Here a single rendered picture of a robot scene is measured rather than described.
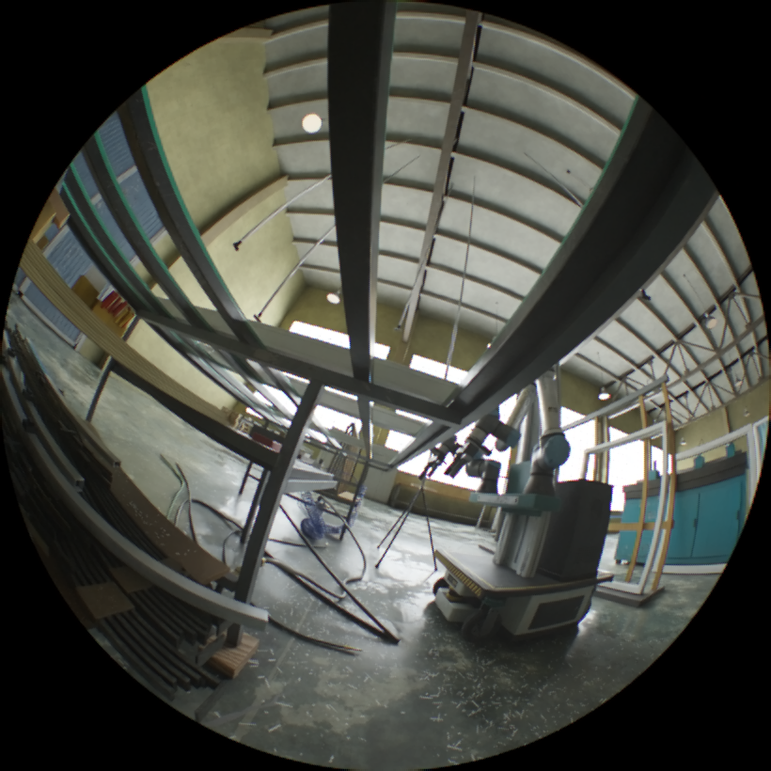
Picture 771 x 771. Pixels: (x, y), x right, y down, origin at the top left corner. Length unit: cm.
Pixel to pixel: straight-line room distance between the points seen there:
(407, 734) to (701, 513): 355
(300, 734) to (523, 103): 857
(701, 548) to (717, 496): 59
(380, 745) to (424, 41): 902
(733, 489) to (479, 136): 837
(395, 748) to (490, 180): 852
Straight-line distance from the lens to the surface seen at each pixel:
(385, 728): 77
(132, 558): 46
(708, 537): 380
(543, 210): 842
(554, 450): 97
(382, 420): 99
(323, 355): 65
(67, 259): 633
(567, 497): 139
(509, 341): 32
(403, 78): 811
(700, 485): 382
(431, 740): 78
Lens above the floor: 62
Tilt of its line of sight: 23 degrees up
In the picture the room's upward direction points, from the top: 19 degrees clockwise
